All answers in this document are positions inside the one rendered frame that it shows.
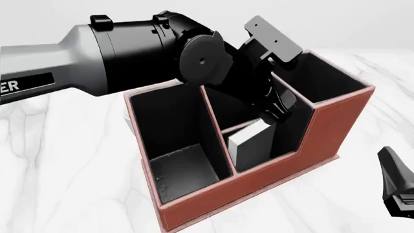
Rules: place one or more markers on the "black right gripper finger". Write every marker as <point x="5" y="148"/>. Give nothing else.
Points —
<point x="396" y="172"/>

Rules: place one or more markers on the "red-brown desk caddy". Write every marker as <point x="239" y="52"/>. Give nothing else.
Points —
<point x="291" y="155"/>

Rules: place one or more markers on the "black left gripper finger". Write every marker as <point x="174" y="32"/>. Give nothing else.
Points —
<point x="276" y="110"/>
<point x="288" y="98"/>

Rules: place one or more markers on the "grey book with white pages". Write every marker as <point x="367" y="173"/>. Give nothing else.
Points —
<point x="252" y="143"/>

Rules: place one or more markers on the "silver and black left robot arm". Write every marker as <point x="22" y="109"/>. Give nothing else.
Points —
<point x="97" y="58"/>

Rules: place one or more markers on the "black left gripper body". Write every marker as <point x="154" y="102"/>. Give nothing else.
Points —
<point x="250" y="80"/>

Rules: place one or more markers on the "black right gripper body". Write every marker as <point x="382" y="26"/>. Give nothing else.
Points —
<point x="402" y="205"/>

